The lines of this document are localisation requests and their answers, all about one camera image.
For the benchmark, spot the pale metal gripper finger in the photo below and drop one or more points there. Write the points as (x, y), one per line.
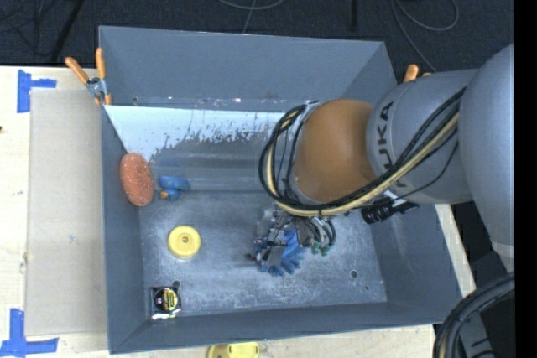
(277, 257)
(264, 225)

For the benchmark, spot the blue fringed soft toy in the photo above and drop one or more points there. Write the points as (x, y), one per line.
(293, 253)

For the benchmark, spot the yellow round plastic spool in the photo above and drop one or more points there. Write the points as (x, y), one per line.
(184, 242)

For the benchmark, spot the blue toy duck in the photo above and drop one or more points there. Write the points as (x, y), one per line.
(173, 183)

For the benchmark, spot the yellow plastic piece with holes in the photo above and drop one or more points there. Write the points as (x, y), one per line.
(233, 350)

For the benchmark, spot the black and yellow tape measure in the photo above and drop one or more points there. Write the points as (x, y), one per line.
(166, 302)

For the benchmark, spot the orange oval scouring sponge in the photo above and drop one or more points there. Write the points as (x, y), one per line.
(137, 179)

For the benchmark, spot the grey metal bin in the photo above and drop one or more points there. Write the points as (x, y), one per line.
(235, 67)

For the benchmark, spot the pale wood flat board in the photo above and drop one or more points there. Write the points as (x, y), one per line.
(67, 201)

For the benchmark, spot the black cylinder on white bracket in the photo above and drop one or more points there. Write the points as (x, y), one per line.
(379, 211)

